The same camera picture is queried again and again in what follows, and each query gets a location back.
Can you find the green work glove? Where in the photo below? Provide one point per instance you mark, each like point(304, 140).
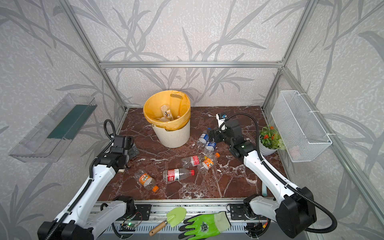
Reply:
point(203, 226)

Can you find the white wire mesh basket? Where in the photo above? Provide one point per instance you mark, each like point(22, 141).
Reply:
point(302, 133)

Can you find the green garden trowel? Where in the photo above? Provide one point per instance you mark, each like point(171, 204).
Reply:
point(174, 217)

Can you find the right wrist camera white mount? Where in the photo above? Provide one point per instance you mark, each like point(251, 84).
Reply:
point(221, 118)

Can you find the potted plant with red flowers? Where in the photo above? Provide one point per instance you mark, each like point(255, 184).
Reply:
point(270, 141)

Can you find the clear acrylic wall shelf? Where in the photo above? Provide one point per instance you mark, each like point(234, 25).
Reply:
point(49, 139)

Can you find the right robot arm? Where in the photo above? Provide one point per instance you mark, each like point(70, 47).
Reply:
point(292, 208)

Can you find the white ribbed waste bin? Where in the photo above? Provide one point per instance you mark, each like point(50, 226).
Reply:
point(173, 139)

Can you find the red label clear bottle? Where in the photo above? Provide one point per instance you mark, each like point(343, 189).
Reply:
point(173, 175)

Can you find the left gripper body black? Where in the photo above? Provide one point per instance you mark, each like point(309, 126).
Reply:
point(132, 151)

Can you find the blue cap water bottle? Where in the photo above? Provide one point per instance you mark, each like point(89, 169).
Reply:
point(203, 139)

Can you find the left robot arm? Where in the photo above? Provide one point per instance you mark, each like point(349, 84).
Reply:
point(74, 221)

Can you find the yellow bin liner bag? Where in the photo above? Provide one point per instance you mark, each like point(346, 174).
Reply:
point(178, 103)

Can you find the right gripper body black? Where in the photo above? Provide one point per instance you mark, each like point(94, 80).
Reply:
point(214, 135)

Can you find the green circuit board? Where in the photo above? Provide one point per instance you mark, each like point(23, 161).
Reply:
point(127, 227)

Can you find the orange label bottle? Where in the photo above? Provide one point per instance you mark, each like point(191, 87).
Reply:
point(145, 180)

